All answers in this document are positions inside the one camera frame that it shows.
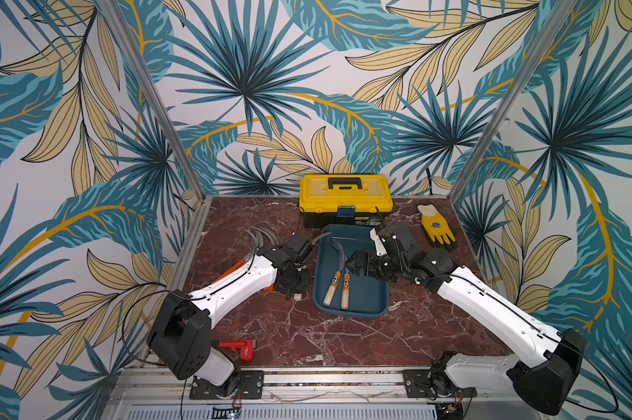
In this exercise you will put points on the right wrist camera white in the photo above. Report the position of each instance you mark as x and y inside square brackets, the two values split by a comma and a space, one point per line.
[380, 243]

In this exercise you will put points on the teal plastic tray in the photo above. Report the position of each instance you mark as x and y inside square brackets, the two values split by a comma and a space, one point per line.
[381, 296]

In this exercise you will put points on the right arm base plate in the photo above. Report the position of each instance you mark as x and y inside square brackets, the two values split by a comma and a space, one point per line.
[432, 384]

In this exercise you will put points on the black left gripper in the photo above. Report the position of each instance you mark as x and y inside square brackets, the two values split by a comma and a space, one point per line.
[299, 290]

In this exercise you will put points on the red black clamp tool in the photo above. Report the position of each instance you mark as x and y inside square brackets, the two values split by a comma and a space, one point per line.
[245, 348]

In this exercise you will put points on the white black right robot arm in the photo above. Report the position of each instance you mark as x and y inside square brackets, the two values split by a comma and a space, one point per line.
[544, 364]

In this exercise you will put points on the yellow black toolbox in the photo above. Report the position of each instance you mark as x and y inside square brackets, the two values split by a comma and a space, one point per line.
[350, 199]

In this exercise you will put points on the yellow white work glove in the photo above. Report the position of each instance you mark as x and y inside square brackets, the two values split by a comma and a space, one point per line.
[435, 225]

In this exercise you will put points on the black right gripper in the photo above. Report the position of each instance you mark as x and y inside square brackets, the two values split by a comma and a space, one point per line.
[368, 265]

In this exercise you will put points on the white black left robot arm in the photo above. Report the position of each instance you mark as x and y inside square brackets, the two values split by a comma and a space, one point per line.
[181, 335]

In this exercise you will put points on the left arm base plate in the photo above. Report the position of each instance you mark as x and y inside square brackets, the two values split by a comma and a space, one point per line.
[244, 384]

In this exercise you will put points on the wooden handle sickle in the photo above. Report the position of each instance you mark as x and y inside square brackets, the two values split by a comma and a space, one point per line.
[333, 283]
[297, 295]
[344, 302]
[261, 237]

